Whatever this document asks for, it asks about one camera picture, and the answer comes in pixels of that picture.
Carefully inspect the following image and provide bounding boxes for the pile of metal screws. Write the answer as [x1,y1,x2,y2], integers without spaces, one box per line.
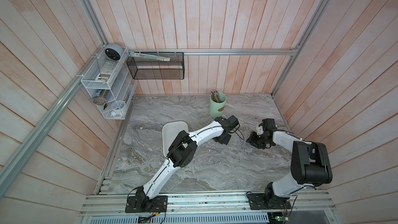
[237,139,245,149]

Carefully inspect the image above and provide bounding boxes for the white rectangular storage box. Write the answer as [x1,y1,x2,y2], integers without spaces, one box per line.
[162,121,189,157]

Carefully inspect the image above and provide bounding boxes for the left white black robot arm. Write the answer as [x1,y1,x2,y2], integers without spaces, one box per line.
[135,116,239,212]

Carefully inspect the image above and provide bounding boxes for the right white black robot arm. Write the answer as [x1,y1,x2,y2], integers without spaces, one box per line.
[246,118,333,202]

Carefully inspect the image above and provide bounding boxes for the green pen holder cup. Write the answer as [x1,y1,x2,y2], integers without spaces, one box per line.
[209,92,227,118]

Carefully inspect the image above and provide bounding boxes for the pens in green cup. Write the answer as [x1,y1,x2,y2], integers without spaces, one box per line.
[211,89,221,103]

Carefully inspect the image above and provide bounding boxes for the flat packaged item on basket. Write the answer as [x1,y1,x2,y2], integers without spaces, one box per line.
[129,52,170,62]

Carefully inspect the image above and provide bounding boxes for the round grey alarm clock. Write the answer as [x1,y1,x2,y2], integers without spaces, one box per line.
[105,44,123,61]

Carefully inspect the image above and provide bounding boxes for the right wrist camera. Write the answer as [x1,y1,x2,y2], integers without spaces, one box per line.
[256,124,264,136]

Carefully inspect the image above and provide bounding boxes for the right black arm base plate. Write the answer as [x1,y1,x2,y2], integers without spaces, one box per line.
[246,191,291,210]

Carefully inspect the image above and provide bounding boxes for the aluminium front frame rails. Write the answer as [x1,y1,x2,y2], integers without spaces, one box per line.
[77,189,342,224]

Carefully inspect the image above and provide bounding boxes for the horizontal aluminium wall rail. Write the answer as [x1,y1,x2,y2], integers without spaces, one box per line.
[128,48,298,56]

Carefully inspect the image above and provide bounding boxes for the black wire mesh basket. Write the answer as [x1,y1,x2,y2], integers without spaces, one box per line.
[126,52,185,80]

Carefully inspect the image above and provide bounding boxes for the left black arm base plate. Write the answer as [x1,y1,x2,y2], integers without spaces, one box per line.
[125,196,168,213]

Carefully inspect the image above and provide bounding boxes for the white wire wall shelf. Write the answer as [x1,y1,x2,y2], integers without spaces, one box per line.
[81,46,137,120]

